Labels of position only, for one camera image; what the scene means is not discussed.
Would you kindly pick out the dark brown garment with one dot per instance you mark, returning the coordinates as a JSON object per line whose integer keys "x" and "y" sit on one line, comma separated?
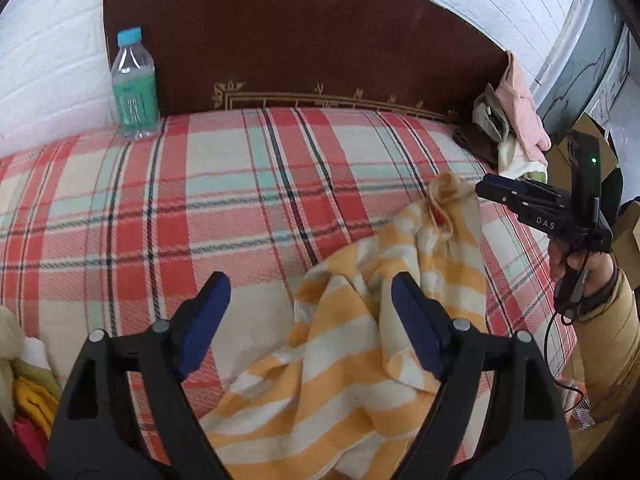
{"x": 478, "y": 143}

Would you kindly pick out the red plaid bed blanket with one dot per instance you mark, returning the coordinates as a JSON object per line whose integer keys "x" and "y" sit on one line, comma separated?
{"x": 97, "y": 232}

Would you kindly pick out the pink garment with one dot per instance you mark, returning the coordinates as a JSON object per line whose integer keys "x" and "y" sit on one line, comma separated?
{"x": 517, "y": 102}

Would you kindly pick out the cream white garment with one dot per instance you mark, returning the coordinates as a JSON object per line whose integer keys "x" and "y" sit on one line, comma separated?
{"x": 514, "y": 164}

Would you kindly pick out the orange white striped shirt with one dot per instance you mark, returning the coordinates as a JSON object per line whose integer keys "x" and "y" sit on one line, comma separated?
{"x": 344, "y": 395}

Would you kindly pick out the right forearm tan sleeve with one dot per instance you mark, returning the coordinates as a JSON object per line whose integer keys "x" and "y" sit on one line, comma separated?
{"x": 608, "y": 341}

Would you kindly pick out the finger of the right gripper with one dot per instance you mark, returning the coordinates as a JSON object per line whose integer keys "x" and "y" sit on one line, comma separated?
{"x": 528, "y": 199}
{"x": 494, "y": 187}

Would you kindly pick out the yellow garment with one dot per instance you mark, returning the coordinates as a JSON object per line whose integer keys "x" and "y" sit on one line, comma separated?
{"x": 36, "y": 403}

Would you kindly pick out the green label water bottle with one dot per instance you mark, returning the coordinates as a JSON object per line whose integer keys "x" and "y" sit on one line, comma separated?
{"x": 134, "y": 87}

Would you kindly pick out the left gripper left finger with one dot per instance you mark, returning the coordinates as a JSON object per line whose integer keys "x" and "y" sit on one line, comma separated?
{"x": 96, "y": 434}

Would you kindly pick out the right hand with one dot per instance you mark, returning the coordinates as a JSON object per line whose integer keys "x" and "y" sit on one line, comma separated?
{"x": 600, "y": 266}

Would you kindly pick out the red garment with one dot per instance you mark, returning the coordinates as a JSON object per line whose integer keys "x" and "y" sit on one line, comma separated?
{"x": 33, "y": 439}

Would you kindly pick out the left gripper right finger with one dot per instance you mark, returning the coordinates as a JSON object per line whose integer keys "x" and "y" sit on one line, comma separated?
{"x": 524, "y": 433}

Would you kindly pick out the dark brown headboard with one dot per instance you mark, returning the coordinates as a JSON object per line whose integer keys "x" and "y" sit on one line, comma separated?
{"x": 406, "y": 56}

